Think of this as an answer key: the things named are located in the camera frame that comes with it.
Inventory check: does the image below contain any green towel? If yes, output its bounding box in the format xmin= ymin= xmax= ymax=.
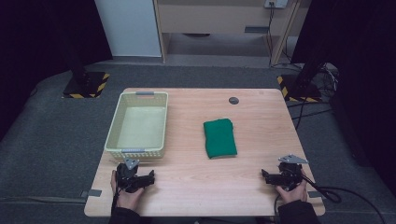
xmin=203 ymin=118 xmax=238 ymax=160

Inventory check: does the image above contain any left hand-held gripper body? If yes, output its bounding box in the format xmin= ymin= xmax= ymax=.
xmin=115 ymin=158 xmax=148 ymax=194

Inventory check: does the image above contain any left hand-held gripper cable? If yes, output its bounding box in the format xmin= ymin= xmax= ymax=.
xmin=110 ymin=189 xmax=120 ymax=216

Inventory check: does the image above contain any grey tape strip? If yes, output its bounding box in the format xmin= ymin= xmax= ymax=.
xmin=307 ymin=190 xmax=325 ymax=200
xmin=80 ymin=189 xmax=103 ymax=199

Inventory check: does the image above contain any light wooden desk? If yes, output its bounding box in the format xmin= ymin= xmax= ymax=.
xmin=152 ymin=0 xmax=303 ymax=66

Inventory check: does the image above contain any white panel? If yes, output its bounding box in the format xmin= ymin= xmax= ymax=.
xmin=93 ymin=0 xmax=163 ymax=58

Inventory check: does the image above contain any white power strip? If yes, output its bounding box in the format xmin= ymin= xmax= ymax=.
xmin=263 ymin=0 xmax=290 ymax=9

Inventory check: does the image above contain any hand-held gripper cable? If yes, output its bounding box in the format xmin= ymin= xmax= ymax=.
xmin=110 ymin=189 xmax=120 ymax=216
xmin=273 ymin=173 xmax=388 ymax=224

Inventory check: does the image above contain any dark curtain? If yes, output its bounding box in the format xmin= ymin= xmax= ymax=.
xmin=0 ymin=0 xmax=114 ymax=142
xmin=290 ymin=0 xmax=396 ymax=198

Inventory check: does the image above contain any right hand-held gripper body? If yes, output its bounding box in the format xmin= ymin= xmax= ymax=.
xmin=273 ymin=154 xmax=309 ymax=191

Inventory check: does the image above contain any bundle of floor cables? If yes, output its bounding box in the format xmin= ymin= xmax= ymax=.
xmin=274 ymin=36 xmax=341 ymax=131

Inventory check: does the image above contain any grey drawer handle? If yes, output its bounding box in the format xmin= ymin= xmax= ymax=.
xmin=244 ymin=25 xmax=270 ymax=35

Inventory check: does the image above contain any black power strip cable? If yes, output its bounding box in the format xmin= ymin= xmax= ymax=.
xmin=267 ymin=5 xmax=277 ymax=67

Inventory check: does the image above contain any pale yellow plastic basket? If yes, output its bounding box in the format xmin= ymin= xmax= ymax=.
xmin=104 ymin=91 xmax=169 ymax=160

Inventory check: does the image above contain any black stand with striped base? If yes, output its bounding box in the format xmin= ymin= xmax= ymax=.
xmin=60 ymin=31 xmax=111 ymax=100
xmin=276 ymin=59 xmax=329 ymax=104

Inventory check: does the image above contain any person's right hand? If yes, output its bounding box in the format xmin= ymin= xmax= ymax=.
xmin=275 ymin=169 xmax=309 ymax=205

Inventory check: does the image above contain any person's left hand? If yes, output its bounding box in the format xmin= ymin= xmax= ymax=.
xmin=109 ymin=170 xmax=146 ymax=213

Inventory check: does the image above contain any right hand-held gripper cable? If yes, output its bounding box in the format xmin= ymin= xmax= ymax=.
xmin=273 ymin=173 xmax=388 ymax=224

